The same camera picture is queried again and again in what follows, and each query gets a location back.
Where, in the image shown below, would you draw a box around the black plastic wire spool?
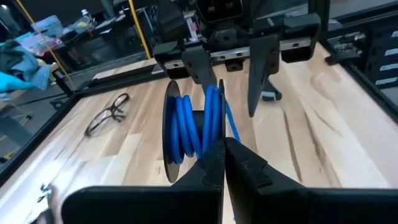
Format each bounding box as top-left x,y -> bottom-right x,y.
161,79 -> 227,184

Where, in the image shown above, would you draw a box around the blue cord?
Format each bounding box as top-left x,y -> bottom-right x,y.
169,84 -> 242,166

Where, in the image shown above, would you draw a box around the clear safety glasses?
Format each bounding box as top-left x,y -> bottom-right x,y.
84,93 -> 131,138

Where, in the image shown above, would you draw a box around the black utility knife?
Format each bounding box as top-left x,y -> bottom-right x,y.
260,79 -> 283,102

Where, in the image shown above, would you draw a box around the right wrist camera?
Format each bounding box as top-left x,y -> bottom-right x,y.
195,0 -> 244,23

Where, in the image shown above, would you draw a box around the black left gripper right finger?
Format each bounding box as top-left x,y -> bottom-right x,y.
225,137 -> 398,224

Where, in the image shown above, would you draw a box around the clear plastic bottle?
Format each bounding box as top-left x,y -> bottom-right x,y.
80,8 -> 94,23

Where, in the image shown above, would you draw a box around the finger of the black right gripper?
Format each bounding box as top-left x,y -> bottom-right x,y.
181,45 -> 220,94
248,33 -> 280,118

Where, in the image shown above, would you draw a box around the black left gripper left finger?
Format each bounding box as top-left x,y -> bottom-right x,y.
62,139 -> 225,224

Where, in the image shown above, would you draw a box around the thick yellow cable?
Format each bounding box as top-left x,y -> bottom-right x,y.
127,0 -> 152,60

